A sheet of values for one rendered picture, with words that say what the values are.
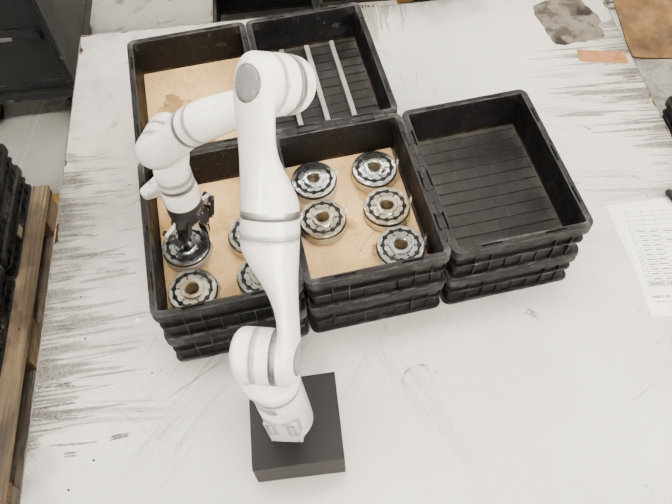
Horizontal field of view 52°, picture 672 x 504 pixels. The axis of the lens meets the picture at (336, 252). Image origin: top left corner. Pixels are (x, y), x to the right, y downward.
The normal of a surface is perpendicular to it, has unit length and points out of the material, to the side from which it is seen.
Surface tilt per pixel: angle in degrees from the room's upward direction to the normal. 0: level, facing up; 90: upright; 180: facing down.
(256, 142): 52
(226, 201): 0
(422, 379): 0
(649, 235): 0
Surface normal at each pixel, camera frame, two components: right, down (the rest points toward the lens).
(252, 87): -0.52, 0.21
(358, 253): -0.03, -0.53
